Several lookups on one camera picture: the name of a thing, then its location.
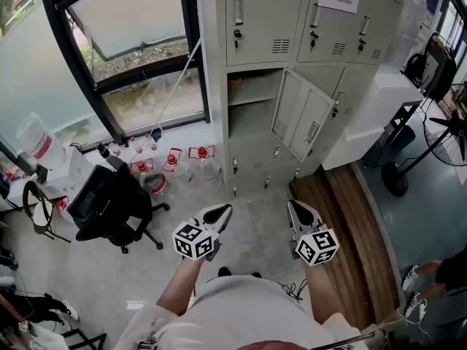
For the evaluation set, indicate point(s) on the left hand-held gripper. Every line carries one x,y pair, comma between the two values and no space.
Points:
195,243

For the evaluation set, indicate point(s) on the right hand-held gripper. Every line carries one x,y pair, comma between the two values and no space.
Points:
315,246

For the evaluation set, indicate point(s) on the white locker door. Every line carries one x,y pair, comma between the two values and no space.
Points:
303,115

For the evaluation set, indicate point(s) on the grey metal locker cabinet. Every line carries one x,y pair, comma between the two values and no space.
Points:
255,20

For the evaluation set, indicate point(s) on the person's right forearm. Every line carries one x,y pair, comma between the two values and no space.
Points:
321,294

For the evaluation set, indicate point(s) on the person's left forearm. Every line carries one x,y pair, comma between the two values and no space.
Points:
178,286

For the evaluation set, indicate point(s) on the brown wooden floor platform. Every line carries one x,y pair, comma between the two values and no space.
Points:
350,213

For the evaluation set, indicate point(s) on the person's black left shoe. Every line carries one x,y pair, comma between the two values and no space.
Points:
224,272

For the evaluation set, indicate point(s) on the person's black shoe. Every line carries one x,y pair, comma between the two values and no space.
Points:
224,272
256,275

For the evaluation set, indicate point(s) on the clear jug with red label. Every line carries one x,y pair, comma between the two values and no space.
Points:
157,186

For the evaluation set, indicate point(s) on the person's black right shoe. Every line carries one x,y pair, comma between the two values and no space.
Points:
256,275

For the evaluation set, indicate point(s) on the small red cap bottle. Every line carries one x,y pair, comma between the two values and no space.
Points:
138,146
152,143
115,148

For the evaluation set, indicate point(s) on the person's white shirt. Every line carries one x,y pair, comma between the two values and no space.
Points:
237,315

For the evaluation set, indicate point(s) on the black standing fan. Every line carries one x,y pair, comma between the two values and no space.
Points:
396,181

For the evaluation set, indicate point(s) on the black office chair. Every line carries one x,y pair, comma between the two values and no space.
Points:
109,202

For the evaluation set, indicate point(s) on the white table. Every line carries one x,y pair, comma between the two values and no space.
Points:
365,122

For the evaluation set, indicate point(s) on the black thermos bottle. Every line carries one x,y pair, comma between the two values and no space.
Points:
103,151

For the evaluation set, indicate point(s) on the dark teal waste bin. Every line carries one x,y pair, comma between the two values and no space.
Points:
405,137

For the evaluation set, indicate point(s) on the white window pole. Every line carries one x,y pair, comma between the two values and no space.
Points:
175,93

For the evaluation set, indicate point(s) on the white box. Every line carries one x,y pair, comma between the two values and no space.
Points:
74,170

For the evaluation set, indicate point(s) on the black metal stand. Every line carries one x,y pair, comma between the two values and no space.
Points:
85,341

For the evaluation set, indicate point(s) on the large red label water jug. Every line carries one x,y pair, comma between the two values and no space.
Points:
38,140

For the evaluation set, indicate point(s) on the round black frame stool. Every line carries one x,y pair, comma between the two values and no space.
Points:
42,213

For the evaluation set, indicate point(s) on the black window frame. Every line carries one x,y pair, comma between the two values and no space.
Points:
78,57

